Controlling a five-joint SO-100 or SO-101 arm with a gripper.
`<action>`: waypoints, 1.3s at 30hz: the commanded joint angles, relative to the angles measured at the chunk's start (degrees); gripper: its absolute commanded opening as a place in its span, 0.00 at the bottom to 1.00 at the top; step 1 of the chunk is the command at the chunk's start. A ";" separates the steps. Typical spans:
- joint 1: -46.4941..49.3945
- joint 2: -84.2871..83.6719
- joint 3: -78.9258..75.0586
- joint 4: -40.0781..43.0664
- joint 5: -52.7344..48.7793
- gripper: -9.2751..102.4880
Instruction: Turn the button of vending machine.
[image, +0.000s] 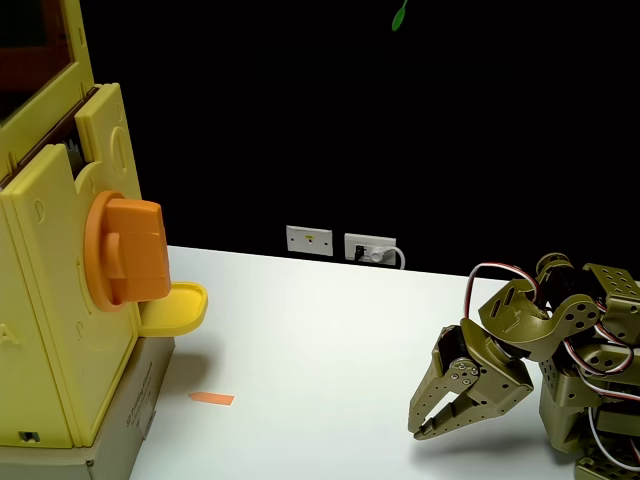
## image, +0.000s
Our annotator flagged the orange vending machine knob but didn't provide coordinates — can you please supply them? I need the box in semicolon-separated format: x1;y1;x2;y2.
83;191;172;312

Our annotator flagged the yellow toy vending machine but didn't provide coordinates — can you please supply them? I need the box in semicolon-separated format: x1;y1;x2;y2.
0;0;145;449

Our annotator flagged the yellow dispensing tray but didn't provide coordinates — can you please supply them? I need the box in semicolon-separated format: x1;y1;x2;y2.
140;282;209;337

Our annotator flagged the grey cardboard box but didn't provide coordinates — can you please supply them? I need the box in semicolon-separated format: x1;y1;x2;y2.
0;335;177;480

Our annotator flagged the green leaf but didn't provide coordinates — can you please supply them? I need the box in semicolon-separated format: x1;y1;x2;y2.
391;0;411;32

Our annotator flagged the red white servo cable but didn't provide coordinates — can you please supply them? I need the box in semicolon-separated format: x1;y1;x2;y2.
587;405;640;470
463;262;544;321

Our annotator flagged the white plug with cable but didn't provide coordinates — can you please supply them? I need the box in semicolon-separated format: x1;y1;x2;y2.
368;244;407;270

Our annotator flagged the white wall socket plate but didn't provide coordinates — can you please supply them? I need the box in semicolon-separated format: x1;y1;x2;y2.
343;232;398;265

